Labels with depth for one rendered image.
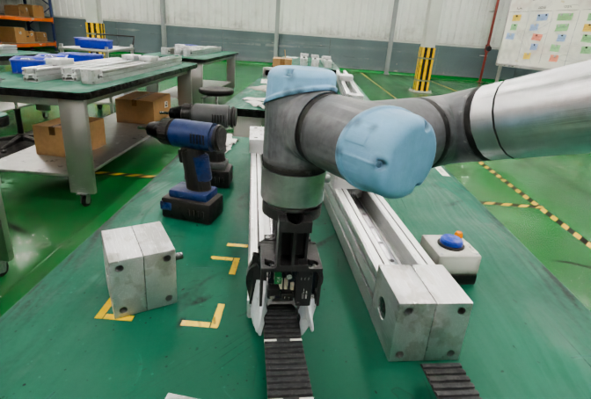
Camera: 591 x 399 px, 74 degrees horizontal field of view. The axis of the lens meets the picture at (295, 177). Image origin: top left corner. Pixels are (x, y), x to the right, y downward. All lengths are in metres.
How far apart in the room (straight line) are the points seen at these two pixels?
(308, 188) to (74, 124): 2.45
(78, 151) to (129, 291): 2.25
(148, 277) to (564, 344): 0.62
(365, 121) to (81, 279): 0.57
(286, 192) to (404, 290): 0.23
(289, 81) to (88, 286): 0.49
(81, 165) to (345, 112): 2.59
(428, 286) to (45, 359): 0.50
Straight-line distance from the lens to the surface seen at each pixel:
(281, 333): 0.58
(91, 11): 11.67
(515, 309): 0.78
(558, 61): 6.25
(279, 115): 0.40
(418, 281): 0.59
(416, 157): 0.34
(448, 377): 0.55
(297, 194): 0.43
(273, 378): 0.51
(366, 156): 0.31
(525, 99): 0.38
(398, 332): 0.57
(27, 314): 0.71
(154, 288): 0.64
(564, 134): 0.38
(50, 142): 3.37
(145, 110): 4.26
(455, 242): 0.77
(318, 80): 0.40
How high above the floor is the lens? 1.18
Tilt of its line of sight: 20 degrees down
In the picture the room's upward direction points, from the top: 4 degrees clockwise
